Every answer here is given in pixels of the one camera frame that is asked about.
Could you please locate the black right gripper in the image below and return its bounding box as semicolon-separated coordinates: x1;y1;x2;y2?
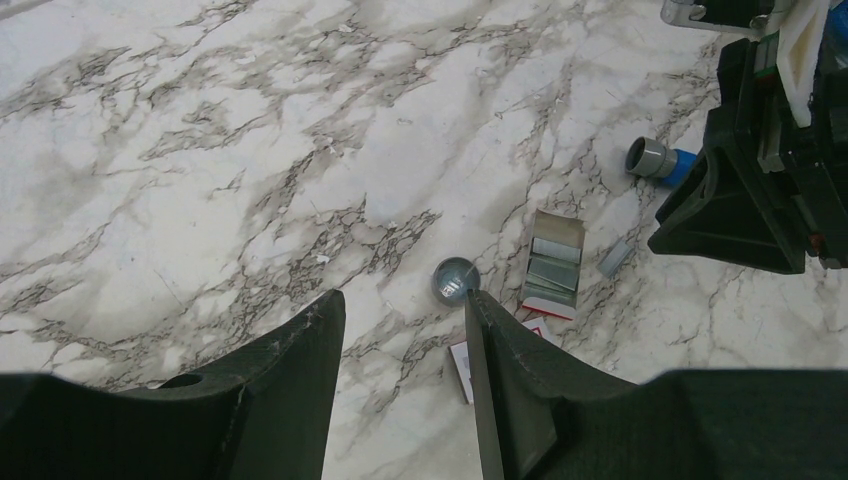
648;5;847;275

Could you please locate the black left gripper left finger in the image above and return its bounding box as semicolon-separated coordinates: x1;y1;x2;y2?
1;290;346;479

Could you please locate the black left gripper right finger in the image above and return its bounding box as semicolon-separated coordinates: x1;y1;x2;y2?
465;290;847;479

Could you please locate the red white staple box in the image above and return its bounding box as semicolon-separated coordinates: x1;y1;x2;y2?
449;316;564;406

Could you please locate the staple strip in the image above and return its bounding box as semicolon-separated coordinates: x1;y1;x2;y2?
597;238;634;279

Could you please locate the staple tray with staples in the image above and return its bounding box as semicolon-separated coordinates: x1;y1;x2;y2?
519;210;586;321

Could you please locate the blue grey small cylinder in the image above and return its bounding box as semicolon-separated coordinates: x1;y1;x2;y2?
625;137;697;188

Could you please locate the grey round table hole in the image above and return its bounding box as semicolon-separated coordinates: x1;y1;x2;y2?
431;257;482;308

